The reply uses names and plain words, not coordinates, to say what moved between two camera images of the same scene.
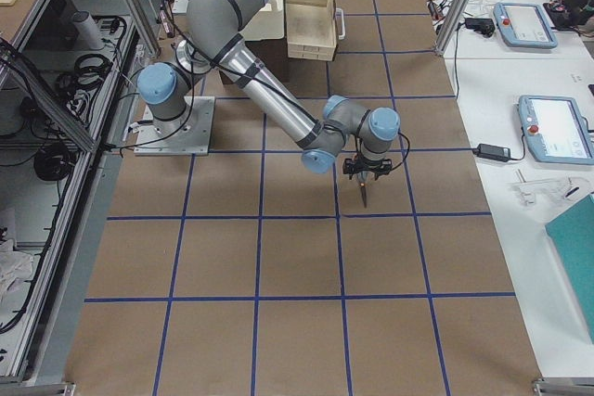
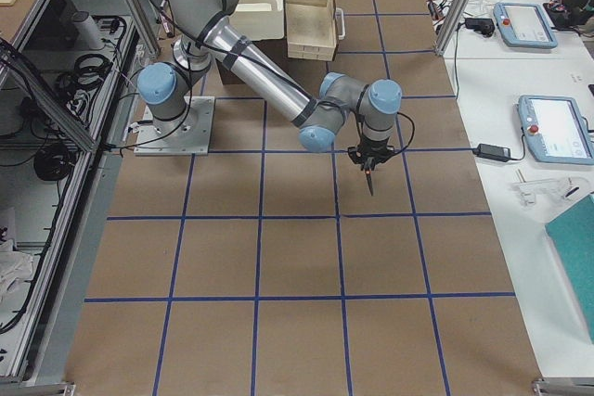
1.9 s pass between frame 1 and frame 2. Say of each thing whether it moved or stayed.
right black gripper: moved
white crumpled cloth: stayed
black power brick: stayed
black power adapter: stayed
